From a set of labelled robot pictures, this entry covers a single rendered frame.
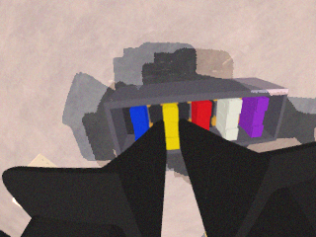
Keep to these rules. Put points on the yellow rectangular block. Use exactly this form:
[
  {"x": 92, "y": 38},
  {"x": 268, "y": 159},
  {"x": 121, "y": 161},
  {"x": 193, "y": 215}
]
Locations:
[{"x": 170, "y": 118}]

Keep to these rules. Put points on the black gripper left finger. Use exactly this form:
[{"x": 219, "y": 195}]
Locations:
[{"x": 128, "y": 192}]

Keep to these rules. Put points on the red fuse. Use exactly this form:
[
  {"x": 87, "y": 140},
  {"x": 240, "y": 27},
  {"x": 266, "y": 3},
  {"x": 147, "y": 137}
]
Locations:
[{"x": 200, "y": 112}]

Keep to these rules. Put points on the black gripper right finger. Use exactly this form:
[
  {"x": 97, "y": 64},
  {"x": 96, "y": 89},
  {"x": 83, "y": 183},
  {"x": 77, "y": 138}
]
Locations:
[{"x": 232, "y": 183}]

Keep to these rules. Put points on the blue fuse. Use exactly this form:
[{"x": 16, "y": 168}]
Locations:
[{"x": 140, "y": 118}]

